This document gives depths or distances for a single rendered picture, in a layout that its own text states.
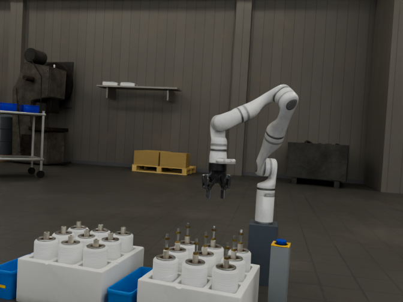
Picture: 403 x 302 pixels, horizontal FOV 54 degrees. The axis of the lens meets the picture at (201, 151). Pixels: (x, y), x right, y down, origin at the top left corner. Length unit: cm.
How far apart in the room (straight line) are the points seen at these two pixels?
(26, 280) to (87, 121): 736
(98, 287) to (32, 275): 30
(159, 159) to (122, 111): 164
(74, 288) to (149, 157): 608
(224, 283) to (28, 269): 81
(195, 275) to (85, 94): 784
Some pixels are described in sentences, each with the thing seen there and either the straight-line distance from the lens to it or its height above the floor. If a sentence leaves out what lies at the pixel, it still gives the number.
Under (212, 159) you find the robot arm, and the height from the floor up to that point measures 63.
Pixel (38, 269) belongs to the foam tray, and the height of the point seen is 15.
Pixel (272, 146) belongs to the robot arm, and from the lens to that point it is 189.
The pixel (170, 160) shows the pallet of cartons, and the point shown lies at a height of 26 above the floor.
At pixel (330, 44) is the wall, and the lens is 840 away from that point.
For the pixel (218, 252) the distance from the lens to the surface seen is 172.
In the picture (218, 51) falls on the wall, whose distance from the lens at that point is 839.
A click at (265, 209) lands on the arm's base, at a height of 38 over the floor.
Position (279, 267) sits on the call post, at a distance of 163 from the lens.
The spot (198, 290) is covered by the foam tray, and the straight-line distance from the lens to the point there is 148.
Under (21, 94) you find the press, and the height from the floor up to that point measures 138.
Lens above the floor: 72
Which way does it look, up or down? 2 degrees down
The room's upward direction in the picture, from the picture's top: 3 degrees clockwise
